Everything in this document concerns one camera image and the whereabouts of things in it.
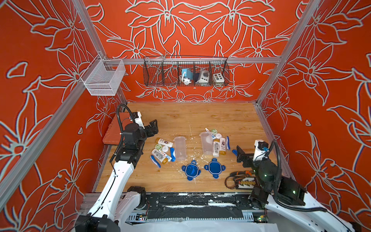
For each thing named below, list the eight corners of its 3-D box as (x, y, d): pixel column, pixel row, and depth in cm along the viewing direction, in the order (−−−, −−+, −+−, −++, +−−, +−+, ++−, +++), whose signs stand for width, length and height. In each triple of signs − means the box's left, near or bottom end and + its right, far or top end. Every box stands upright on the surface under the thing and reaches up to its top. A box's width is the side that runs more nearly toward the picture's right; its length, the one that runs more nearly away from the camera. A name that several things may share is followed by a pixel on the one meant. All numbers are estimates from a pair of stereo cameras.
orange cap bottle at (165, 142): (157, 143, 97) (156, 142, 95) (159, 139, 99) (158, 137, 97) (172, 148, 94) (172, 146, 93) (174, 143, 97) (174, 142, 95)
